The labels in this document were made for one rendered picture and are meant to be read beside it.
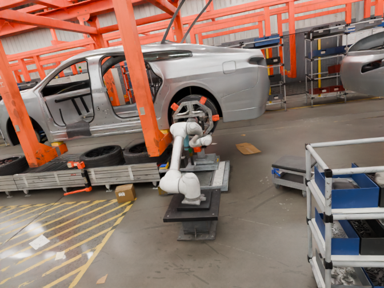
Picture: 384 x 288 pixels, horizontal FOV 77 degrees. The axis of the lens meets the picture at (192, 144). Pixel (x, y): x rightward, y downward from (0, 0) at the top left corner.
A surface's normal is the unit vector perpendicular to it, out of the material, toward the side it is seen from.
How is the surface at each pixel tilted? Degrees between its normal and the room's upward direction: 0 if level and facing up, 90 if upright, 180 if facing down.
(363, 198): 90
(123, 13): 90
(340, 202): 90
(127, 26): 90
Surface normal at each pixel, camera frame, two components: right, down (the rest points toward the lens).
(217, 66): -0.18, 0.32
